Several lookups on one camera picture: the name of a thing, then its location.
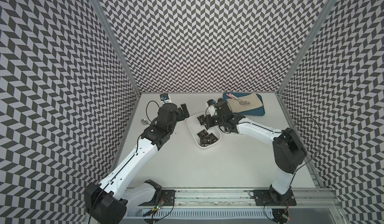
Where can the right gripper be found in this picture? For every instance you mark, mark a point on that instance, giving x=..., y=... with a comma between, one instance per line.
x=208, y=120

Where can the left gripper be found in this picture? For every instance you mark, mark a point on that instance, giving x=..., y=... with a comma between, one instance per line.
x=180, y=115

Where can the white plastic storage box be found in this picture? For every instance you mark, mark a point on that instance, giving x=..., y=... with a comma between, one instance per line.
x=195, y=128

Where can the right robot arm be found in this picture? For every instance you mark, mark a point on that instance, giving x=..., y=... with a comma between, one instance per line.
x=289, y=152

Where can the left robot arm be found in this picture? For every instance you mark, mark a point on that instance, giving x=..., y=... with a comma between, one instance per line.
x=117, y=182

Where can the beige folded cloth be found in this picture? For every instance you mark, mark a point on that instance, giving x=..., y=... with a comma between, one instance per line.
x=255, y=103

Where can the blue tray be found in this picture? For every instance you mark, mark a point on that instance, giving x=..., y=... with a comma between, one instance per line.
x=256, y=112

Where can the silver spoon on table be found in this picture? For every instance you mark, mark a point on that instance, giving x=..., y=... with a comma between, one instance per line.
x=145, y=122

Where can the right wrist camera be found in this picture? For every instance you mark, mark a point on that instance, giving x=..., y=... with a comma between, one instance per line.
x=211, y=104

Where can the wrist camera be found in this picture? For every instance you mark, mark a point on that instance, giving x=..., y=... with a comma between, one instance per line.
x=165, y=98
x=211, y=104

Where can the red handled utensil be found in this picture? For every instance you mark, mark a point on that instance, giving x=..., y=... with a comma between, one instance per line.
x=241, y=102

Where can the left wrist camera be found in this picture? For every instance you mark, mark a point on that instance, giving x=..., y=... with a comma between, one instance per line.
x=165, y=98

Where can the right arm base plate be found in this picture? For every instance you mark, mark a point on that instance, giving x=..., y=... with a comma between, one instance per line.
x=266, y=197

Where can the aluminium front rail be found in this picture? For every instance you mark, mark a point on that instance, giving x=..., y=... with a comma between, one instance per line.
x=210, y=198

